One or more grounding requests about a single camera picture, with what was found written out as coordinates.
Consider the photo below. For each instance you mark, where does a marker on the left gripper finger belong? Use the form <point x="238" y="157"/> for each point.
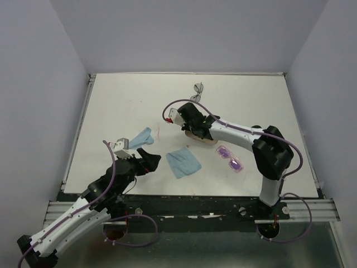
<point x="145" y="155"/>
<point x="152" y="162"/>

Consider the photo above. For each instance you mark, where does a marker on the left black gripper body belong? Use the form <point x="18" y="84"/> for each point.
<point x="136" y="168"/>

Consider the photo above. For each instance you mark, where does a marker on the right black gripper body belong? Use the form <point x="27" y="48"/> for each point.
<point x="187" y="126"/>

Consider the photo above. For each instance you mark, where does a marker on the marbled glasses case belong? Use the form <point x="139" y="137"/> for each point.
<point x="203" y="140"/>

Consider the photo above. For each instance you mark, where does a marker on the blue cleaning cloth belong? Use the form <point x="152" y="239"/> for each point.
<point x="182" y="162"/>
<point x="143" y="138"/>

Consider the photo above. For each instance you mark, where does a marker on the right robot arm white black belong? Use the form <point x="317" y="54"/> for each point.
<point x="271" y="152"/>

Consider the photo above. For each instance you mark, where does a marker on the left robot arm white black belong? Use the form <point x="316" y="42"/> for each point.
<point x="100" y="202"/>

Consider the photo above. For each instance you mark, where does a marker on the purple lens sunglasses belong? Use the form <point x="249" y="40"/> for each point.
<point x="234" y="162"/>

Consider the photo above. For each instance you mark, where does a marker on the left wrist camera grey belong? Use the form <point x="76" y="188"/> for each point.
<point x="121" y="144"/>

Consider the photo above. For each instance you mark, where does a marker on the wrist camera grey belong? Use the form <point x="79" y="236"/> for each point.
<point x="121" y="144"/>
<point x="175" y="117"/>

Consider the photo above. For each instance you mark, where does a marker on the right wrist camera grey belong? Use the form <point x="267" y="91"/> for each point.
<point x="175" y="117"/>

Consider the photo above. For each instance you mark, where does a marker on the dark wire-frame sunglasses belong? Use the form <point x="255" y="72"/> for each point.
<point x="198" y="88"/>

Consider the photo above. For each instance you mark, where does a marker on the black mounting base rail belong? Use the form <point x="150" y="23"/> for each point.
<point x="183" y="213"/>

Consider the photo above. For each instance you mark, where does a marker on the aluminium frame rail left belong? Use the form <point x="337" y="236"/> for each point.
<point x="92" y="78"/>

